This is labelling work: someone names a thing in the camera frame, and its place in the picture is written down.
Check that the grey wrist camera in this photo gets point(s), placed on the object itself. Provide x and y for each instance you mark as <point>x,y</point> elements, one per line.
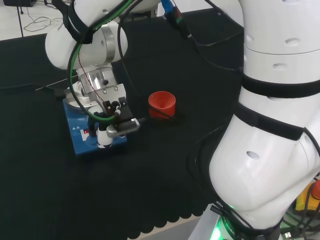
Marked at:
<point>125,126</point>

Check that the yellow stop button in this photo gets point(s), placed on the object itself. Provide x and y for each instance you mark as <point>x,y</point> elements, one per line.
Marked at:
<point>301,203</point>

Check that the clear round-bottom flask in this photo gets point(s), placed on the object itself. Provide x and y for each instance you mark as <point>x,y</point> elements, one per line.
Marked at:
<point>77,88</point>

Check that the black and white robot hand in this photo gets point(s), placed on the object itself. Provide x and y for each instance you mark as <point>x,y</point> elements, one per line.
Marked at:
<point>103,136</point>

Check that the black equipment box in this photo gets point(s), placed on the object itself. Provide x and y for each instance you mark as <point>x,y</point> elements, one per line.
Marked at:
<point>20,2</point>

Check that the black bench cloth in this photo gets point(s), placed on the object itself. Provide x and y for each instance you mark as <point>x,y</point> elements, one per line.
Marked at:
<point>125,187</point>

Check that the orange ribbed cup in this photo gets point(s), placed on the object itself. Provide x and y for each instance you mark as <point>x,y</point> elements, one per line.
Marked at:
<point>162,105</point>

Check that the heater with blue base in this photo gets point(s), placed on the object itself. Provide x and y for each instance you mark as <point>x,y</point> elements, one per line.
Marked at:
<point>80,147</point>

